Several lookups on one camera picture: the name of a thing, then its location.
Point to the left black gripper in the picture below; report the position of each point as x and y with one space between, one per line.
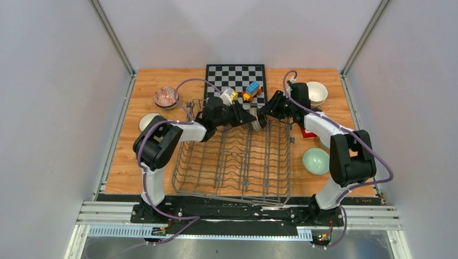
241 116

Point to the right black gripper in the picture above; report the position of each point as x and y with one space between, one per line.
271 108

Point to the black patterned bowl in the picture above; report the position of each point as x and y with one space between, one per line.
260 121

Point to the beige bowl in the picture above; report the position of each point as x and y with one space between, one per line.
317 93

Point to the light blue striped bowl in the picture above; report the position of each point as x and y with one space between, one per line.
325 142

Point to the mint green bowl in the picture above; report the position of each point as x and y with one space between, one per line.
316 161

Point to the blue zigzag bowl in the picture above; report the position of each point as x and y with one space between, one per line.
164 96

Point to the teal white dotted bowl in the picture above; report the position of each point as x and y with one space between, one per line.
145 120

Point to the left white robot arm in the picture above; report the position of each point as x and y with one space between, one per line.
160 137

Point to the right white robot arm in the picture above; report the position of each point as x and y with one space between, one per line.
350 161

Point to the yellow toy car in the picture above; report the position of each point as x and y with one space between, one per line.
234 96

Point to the blue orange toy truck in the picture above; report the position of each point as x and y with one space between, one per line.
252 90

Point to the red toy block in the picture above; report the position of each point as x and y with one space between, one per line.
307 134

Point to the black white checkerboard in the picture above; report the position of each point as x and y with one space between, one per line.
237 77

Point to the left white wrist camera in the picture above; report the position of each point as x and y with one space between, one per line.
227 96

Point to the grey wire dish rack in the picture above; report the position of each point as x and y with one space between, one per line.
238 164

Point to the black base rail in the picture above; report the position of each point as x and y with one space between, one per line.
233 218

